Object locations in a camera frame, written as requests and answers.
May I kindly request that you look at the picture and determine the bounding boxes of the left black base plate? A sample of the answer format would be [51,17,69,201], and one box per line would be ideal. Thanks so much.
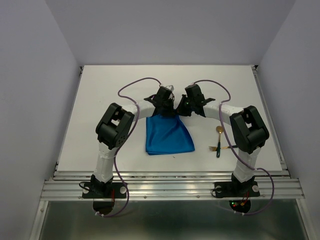
[79,181,127,199]

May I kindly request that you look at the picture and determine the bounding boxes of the blue cloth napkin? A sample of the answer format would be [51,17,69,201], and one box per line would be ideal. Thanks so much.
[145,114,195,156]

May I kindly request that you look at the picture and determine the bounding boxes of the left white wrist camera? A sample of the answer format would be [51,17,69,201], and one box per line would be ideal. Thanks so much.
[165,85,174,92]

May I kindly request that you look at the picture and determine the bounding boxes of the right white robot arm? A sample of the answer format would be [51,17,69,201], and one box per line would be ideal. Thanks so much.
[176,84,270,198]

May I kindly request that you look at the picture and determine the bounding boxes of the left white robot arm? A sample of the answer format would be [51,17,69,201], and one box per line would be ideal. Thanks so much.
[90,85,175,197]

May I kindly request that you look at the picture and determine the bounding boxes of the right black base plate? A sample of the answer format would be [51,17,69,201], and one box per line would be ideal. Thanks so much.
[211,181,260,199]

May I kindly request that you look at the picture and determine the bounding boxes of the gold spoon green handle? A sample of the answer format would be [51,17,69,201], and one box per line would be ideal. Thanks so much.
[216,126,224,158]

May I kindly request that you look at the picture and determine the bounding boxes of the gold fork green handle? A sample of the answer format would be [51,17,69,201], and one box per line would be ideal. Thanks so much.
[208,145,238,152]

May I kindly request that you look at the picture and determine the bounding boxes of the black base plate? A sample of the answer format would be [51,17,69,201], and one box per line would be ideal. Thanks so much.
[79,181,127,199]
[211,181,260,199]

